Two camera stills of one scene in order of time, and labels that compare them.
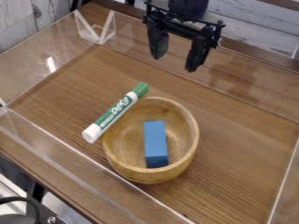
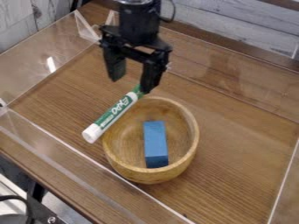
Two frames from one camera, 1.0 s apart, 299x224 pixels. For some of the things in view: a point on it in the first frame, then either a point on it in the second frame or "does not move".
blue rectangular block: x=155 y=144 does not move
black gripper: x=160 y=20 -> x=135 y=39
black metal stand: x=48 y=217 does not move
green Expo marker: x=127 y=101 does not move
